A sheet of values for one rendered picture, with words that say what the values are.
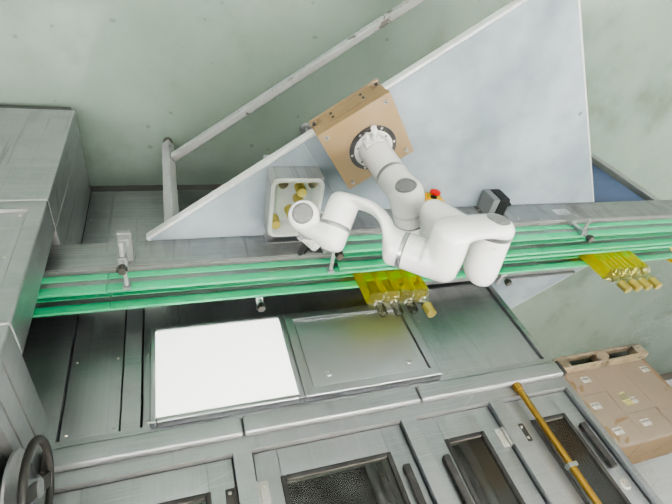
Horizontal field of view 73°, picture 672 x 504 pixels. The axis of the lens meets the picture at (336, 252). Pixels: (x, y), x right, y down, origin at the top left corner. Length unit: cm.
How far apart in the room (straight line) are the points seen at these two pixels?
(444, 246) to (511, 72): 90
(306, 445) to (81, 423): 61
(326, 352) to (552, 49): 125
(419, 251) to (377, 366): 64
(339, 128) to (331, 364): 74
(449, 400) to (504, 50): 114
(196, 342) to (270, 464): 45
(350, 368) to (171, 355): 56
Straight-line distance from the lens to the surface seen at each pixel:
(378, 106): 141
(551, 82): 186
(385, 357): 158
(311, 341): 157
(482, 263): 107
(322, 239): 104
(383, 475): 141
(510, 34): 168
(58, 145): 188
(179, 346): 154
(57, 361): 161
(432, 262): 100
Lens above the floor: 206
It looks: 46 degrees down
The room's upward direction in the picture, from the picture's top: 155 degrees clockwise
